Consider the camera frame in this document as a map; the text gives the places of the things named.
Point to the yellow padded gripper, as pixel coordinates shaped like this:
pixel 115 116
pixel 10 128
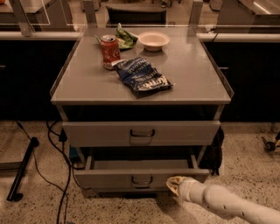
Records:
pixel 185 190

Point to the grey drawer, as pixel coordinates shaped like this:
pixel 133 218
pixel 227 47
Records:
pixel 136 176
pixel 152 133

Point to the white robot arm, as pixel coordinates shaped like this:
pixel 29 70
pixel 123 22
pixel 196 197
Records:
pixel 219 200

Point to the grey top drawer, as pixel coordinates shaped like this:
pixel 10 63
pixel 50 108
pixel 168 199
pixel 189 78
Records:
pixel 152 133

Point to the grey metal drawer cabinet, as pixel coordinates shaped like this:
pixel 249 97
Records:
pixel 88 92

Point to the black caster wheel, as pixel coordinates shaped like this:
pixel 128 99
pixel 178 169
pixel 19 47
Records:
pixel 271 146

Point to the blue chip bag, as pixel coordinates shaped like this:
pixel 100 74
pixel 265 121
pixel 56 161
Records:
pixel 140 76

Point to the black power adapter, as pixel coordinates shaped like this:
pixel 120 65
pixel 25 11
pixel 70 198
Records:
pixel 62 136

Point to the white paper bowl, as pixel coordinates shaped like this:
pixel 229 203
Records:
pixel 153 40

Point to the red soda can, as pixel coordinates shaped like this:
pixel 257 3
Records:
pixel 110 50

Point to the green chip bag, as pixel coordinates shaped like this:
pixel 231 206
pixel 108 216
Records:
pixel 126 40

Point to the black metal floor bar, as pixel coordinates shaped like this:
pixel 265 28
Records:
pixel 13 194

